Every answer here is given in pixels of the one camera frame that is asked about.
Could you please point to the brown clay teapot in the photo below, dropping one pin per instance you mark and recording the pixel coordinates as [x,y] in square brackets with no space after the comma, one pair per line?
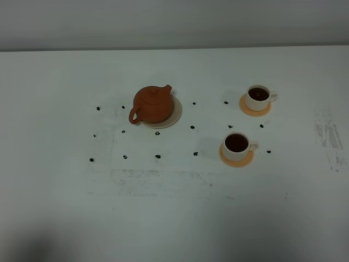
[152,104]

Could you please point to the beige teapot saucer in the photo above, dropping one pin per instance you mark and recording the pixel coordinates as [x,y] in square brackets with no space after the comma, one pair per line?
[171,120]

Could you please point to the near white teacup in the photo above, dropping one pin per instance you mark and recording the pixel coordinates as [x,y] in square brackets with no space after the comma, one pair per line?
[236,146]

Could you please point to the white teacup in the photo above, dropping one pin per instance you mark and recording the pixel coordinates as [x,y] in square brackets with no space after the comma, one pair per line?
[258,97]
[236,146]

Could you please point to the far orange coaster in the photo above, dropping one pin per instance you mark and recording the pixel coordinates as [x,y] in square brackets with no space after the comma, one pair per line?
[250,112]

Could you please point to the orange coaster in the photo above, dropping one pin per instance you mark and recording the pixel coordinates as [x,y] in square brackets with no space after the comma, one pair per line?
[250,112]
[239,164]

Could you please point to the near orange coaster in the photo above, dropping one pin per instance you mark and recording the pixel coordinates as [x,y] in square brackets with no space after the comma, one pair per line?
[239,164]

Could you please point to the far white teacup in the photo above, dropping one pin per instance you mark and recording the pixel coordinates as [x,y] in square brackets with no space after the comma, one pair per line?
[258,97]

